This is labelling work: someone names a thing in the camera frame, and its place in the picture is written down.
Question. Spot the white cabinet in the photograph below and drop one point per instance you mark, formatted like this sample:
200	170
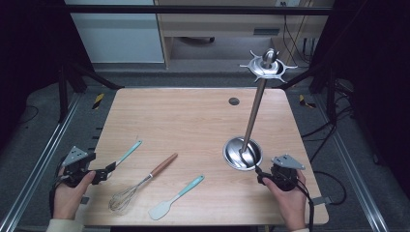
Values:
119	35

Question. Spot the person's right hand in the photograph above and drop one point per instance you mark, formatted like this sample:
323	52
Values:
291	206

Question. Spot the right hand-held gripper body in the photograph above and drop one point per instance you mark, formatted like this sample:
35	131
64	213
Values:
286	162

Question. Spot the black metal stand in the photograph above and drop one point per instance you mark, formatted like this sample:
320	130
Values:
63	93
330	93

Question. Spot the person's left hand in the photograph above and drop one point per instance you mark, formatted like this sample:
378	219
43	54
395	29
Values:
67	201

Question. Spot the black horizontal frame bar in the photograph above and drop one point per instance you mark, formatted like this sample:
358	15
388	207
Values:
193	9

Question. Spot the yellow black hazard tape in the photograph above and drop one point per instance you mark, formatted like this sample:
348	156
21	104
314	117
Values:
303	100
98	100

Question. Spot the grey table edge bracket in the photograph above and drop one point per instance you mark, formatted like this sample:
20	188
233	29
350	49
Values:
85	200
320	200

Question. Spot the metal utensil stand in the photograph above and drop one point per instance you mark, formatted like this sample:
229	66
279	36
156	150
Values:
254	109

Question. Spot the aluminium floor rail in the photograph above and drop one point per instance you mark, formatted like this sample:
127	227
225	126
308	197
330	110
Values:
354	170
42	158

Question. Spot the black curtain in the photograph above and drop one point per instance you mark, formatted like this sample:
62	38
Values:
377	64
32	48

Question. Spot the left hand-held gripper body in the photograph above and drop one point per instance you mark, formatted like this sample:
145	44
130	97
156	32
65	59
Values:
74	158

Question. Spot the light wooden desk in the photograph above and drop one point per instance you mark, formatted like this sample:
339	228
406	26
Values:
219	24

